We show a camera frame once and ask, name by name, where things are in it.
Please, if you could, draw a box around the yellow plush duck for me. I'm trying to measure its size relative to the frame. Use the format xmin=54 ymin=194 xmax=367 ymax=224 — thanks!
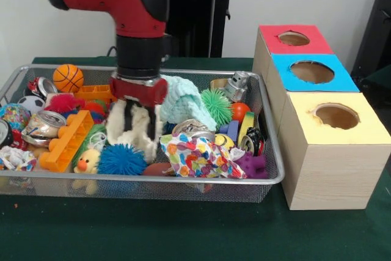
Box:
xmin=73 ymin=147 xmax=101 ymax=174

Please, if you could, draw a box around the blue rubber koosh ball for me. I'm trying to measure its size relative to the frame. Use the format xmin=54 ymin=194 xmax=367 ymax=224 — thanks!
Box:
xmin=97 ymin=143 xmax=147 ymax=175

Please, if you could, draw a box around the small soccer ball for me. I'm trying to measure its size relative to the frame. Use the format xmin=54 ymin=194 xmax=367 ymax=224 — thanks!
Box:
xmin=17 ymin=95 xmax=46 ymax=114

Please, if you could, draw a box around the wire mesh bin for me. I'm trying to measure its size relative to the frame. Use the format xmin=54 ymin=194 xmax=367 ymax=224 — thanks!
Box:
xmin=0 ymin=64 xmax=285 ymax=204

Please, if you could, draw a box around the green rubber koosh ball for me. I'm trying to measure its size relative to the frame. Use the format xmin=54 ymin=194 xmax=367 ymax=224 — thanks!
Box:
xmin=200 ymin=89 xmax=233 ymax=127

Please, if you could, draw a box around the orange plastic bubble tray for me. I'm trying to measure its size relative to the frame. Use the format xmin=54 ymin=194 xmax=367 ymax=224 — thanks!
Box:
xmin=38 ymin=109 xmax=95 ymax=172

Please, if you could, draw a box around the cream knitted cloth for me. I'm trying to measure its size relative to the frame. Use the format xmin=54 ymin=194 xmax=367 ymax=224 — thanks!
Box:
xmin=105 ymin=97 xmax=164 ymax=164

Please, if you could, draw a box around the multicoloured patterned cloth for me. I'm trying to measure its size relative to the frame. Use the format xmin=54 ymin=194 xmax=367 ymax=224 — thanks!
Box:
xmin=159 ymin=134 xmax=247 ymax=179

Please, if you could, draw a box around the dark green table cloth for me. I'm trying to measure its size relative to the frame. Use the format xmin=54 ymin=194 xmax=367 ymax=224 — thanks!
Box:
xmin=351 ymin=64 xmax=391 ymax=112
xmin=0 ymin=56 xmax=391 ymax=261

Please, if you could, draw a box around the orange toy basketball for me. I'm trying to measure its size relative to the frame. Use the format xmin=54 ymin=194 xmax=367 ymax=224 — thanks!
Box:
xmin=53 ymin=64 xmax=85 ymax=93

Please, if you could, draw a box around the wooden box with three holes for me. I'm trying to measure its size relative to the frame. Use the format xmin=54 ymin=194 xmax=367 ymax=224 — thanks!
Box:
xmin=252 ymin=24 xmax=391 ymax=211

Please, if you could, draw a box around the dented white soda can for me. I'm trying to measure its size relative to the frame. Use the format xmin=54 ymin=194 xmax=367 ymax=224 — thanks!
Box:
xmin=21 ymin=110 xmax=67 ymax=147

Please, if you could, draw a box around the mint green cloth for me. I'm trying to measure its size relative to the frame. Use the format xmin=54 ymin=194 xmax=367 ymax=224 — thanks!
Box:
xmin=160 ymin=74 xmax=218 ymax=130

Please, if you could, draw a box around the purple spiky ball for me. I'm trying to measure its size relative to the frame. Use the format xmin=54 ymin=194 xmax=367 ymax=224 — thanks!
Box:
xmin=233 ymin=150 xmax=269 ymax=179

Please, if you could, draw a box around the black stand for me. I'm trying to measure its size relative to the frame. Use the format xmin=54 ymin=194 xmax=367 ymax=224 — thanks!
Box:
xmin=351 ymin=0 xmax=391 ymax=75

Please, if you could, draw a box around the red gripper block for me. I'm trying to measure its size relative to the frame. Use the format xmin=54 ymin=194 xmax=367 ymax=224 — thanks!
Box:
xmin=109 ymin=73 xmax=169 ymax=140

